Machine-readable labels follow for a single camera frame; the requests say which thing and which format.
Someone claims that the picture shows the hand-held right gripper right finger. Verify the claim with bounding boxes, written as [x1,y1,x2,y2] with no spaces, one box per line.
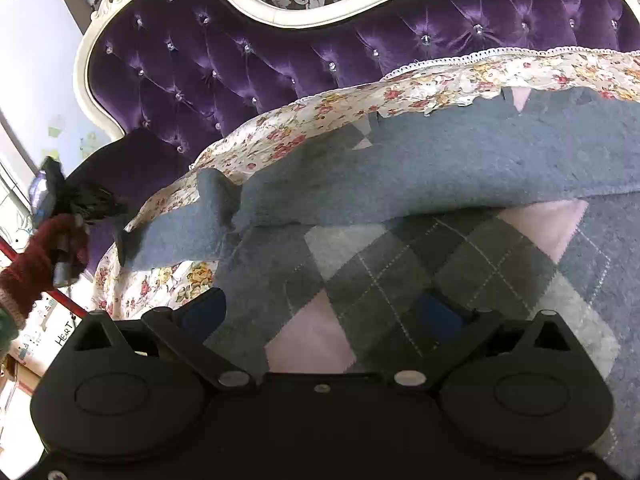
[390,292,574,391]

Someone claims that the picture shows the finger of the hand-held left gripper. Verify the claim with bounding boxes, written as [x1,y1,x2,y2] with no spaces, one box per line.
[67,186,129,222]

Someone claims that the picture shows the floral bedspread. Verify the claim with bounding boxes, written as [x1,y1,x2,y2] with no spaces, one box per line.
[92,47,640,321]

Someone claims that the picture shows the grey argyle sweater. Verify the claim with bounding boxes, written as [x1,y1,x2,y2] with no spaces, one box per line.
[116,86,640,480]

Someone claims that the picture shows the purple tufted sofa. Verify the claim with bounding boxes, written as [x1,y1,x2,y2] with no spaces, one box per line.
[74,0,640,281]

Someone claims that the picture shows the person's left forearm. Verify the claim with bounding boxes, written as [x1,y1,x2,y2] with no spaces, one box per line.
[0,214,90,361]

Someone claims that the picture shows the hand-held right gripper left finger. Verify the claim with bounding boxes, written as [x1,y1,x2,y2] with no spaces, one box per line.
[74,287,257,392]

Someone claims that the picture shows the red bar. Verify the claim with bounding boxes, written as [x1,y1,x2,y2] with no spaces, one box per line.
[0,237,83,322]

